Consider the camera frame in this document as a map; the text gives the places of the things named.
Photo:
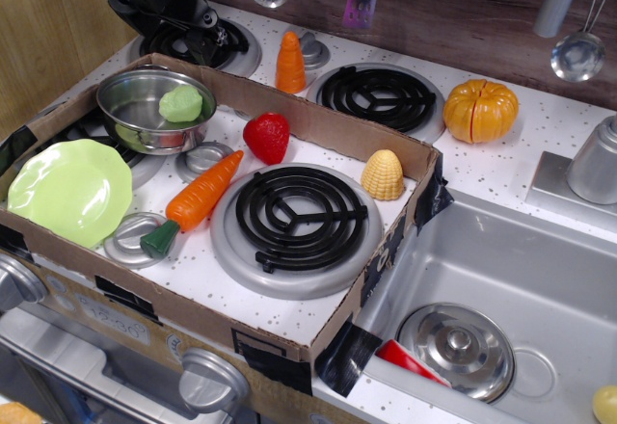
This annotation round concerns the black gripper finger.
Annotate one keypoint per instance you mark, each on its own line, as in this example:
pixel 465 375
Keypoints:
pixel 165 38
pixel 205 50

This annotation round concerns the light green toy broccoli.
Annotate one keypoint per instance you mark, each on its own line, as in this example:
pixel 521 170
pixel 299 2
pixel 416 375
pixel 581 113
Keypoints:
pixel 182 104

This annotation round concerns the stainless steel pot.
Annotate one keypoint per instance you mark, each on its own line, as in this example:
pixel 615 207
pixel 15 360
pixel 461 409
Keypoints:
pixel 130 104

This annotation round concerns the silver pot lid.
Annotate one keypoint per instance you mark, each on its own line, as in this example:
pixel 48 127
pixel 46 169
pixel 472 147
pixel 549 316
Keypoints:
pixel 463 346

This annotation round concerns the small orange toy carrot tip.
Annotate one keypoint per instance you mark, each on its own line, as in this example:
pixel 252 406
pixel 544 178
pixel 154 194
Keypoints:
pixel 290 74

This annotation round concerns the red toy strawberry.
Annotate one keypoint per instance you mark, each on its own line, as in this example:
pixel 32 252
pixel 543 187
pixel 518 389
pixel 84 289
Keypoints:
pixel 267 136

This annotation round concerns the silver stove knob back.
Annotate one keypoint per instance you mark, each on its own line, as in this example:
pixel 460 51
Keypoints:
pixel 315 53

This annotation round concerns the silver stove knob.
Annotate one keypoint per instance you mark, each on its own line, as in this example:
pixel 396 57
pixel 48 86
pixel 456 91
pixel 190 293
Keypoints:
pixel 315 53
pixel 124 245
pixel 191 164

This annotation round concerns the silver stove knob middle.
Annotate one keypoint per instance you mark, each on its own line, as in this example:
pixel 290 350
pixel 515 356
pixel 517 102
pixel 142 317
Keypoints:
pixel 191 164

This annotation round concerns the front left black burner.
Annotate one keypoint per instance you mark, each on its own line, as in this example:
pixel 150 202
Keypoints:
pixel 85 152

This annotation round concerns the orange toy carrot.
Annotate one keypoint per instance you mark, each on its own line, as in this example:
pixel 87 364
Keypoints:
pixel 192 205

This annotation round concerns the hanging purple spatula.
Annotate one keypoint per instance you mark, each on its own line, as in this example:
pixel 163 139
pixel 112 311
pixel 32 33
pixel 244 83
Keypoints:
pixel 358 14

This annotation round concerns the light green plastic plate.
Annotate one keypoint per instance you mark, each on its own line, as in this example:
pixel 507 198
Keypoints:
pixel 82 216

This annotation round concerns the back right black burner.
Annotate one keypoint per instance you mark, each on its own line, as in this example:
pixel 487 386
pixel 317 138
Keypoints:
pixel 391 95

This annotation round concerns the front right black burner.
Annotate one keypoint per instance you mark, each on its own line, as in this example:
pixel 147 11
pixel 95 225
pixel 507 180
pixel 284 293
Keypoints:
pixel 295 232

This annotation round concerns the silver stove knob front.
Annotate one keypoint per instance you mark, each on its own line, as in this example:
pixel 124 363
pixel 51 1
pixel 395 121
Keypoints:
pixel 124 245

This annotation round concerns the yellow toy corn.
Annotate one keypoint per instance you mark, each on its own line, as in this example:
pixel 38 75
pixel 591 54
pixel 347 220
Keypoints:
pixel 382 176

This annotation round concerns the brown cardboard fence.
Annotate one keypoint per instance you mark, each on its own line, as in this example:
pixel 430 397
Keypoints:
pixel 188 299

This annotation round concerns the silver oven knob left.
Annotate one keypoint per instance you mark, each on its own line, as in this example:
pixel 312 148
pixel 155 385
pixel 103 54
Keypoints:
pixel 19 285

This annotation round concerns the silver oven knob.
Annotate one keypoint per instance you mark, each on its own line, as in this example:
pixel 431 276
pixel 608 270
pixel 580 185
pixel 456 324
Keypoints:
pixel 19 285
pixel 209 383

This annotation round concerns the orange toy pumpkin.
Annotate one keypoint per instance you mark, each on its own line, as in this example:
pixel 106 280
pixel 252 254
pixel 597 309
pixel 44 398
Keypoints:
pixel 480 111

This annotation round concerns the silver oven knob right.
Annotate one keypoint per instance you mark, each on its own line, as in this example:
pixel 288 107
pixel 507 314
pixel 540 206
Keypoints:
pixel 209 383

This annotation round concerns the red toy pepper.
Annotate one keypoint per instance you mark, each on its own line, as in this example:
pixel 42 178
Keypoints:
pixel 395 353

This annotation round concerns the hanging silver ladle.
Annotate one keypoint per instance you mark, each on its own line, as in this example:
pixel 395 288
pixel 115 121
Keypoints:
pixel 580 56

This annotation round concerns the orange toy bread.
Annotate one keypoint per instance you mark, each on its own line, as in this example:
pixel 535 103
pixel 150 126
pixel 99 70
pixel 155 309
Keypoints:
pixel 15 413

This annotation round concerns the silver toy faucet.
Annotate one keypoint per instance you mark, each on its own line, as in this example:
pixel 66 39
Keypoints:
pixel 572 169

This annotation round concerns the grey toy sink basin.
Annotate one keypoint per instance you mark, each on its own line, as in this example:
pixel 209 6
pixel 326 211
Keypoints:
pixel 551 289

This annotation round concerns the yellow toy lemon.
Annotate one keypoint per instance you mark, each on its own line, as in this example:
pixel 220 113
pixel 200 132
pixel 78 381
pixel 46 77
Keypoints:
pixel 604 404

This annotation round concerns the silver oven door handle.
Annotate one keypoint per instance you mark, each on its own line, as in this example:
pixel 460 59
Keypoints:
pixel 81 367

